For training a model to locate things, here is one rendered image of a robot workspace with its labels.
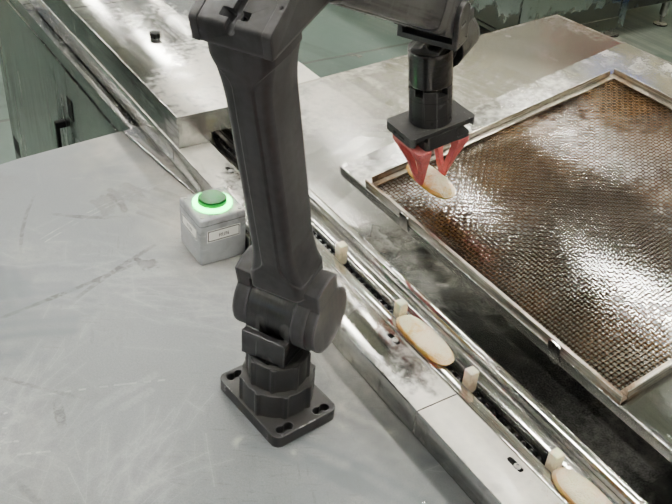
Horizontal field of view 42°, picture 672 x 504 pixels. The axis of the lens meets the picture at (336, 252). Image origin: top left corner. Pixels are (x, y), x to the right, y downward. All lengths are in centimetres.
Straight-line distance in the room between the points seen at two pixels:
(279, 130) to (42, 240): 63
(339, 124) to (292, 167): 81
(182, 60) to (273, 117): 86
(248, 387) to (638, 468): 44
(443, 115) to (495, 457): 45
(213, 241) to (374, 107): 57
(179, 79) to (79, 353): 58
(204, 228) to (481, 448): 48
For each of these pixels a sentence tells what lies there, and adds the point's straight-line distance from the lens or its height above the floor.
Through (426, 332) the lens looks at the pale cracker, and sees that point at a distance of 107.
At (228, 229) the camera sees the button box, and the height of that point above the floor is 87.
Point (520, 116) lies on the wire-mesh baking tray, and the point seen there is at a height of 94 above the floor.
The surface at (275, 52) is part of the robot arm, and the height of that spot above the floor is 129.
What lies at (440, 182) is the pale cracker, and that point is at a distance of 121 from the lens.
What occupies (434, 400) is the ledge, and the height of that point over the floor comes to 86.
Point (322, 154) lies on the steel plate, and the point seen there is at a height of 82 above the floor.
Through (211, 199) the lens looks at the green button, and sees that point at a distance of 120.
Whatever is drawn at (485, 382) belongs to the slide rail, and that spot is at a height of 85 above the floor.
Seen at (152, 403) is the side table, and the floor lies 82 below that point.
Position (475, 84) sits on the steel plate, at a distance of 181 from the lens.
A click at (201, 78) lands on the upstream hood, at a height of 92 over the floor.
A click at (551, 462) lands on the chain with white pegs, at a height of 86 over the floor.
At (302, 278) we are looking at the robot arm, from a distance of 87.
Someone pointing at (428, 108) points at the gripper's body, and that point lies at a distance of 113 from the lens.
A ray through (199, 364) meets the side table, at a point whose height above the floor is 82.
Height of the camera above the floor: 155
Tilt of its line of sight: 36 degrees down
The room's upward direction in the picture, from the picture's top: 5 degrees clockwise
